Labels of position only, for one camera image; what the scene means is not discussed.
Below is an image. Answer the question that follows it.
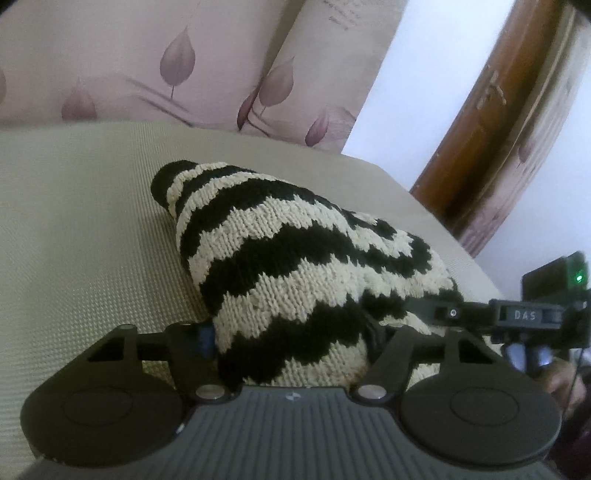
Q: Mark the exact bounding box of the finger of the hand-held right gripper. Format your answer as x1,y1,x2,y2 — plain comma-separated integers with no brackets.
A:
405,295,493,328

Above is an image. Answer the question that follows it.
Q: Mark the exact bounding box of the black and cream knitted garment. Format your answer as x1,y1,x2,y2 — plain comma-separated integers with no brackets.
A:
151,159,505,389

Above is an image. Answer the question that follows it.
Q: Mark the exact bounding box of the brown wooden door frame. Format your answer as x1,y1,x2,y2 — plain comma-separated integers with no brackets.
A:
410,0,575,243

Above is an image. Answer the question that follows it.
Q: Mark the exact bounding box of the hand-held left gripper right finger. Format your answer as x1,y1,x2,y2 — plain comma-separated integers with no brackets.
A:
351,322,498,403

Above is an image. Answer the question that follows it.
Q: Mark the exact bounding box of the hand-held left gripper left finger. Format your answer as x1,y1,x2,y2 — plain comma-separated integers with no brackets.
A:
85,323,230,403

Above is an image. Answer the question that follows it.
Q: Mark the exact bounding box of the beige woven mattress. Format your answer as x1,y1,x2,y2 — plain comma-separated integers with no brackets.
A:
0,121,509,480

